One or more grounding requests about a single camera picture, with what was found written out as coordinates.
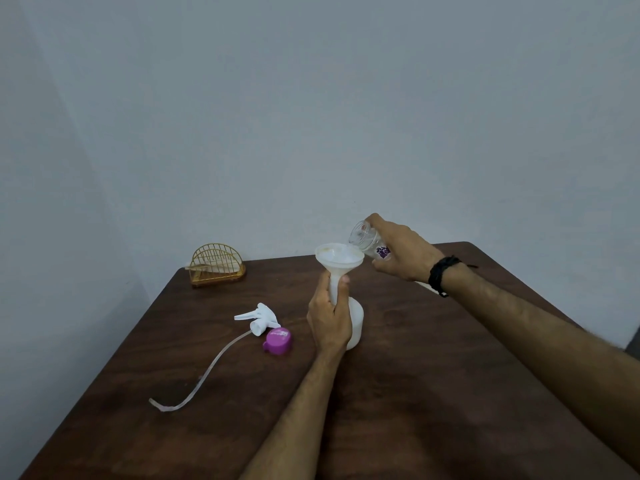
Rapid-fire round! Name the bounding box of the white plastic funnel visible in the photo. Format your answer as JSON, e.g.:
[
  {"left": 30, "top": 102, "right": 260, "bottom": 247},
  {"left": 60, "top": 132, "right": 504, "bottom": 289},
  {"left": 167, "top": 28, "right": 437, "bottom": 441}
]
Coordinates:
[{"left": 315, "top": 243, "right": 365, "bottom": 305}]

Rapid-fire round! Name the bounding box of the person's left hand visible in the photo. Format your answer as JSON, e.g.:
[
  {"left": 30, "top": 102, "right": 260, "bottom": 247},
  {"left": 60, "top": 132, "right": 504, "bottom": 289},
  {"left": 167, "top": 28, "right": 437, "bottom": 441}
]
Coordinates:
[{"left": 306, "top": 270, "right": 353, "bottom": 355}]

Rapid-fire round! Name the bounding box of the person's right hand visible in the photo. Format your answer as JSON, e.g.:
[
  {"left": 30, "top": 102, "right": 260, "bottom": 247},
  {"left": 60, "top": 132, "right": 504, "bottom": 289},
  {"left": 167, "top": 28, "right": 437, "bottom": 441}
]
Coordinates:
[{"left": 365, "top": 212, "right": 446, "bottom": 283}]

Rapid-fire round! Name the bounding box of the black wristband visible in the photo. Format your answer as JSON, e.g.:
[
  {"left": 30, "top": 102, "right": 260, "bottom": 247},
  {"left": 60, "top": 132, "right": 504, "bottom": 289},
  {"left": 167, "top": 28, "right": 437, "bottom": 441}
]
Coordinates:
[{"left": 427, "top": 255, "right": 479, "bottom": 299}]

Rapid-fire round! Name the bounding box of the gold wire napkin holder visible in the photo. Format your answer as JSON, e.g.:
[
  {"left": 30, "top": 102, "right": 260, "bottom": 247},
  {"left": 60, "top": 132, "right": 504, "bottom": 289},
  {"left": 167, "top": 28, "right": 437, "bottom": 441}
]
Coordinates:
[{"left": 188, "top": 243, "right": 247, "bottom": 288}]

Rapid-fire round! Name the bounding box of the dark wooden table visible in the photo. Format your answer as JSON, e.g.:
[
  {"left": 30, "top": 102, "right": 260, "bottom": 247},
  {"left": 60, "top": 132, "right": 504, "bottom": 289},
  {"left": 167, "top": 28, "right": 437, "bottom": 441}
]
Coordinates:
[{"left": 19, "top": 241, "right": 640, "bottom": 480}]

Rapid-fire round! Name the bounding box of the white spray bottle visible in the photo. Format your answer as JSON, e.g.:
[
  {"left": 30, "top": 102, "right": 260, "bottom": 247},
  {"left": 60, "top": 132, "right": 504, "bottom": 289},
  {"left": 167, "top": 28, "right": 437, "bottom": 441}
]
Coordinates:
[{"left": 327, "top": 282, "right": 365, "bottom": 351}]

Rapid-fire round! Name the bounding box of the person's left forearm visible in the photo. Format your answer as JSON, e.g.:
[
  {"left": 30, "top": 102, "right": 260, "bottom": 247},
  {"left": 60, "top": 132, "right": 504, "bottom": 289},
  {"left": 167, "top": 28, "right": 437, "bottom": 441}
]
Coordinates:
[{"left": 239, "top": 344, "right": 346, "bottom": 480}]

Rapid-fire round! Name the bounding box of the white trigger sprayer head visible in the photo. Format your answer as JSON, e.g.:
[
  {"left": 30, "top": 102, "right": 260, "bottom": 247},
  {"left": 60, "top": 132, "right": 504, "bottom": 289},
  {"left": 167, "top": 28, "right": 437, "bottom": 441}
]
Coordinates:
[{"left": 148, "top": 302, "right": 282, "bottom": 413}]

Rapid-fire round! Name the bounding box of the person's right forearm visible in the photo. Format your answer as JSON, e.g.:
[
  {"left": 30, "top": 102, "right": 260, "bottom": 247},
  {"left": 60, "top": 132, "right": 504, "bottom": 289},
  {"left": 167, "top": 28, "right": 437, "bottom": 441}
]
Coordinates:
[{"left": 442, "top": 267, "right": 640, "bottom": 471}]

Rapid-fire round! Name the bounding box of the purple bottle cap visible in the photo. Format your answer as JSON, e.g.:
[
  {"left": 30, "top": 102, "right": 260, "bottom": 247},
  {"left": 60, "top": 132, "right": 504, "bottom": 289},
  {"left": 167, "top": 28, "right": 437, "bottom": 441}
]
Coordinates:
[{"left": 262, "top": 327, "right": 293, "bottom": 357}]

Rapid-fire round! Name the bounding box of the clear water bottle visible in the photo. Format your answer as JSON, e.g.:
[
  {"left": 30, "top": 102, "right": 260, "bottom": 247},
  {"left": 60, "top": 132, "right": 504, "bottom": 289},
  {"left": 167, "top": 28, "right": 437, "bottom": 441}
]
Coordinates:
[{"left": 348, "top": 220, "right": 441, "bottom": 295}]

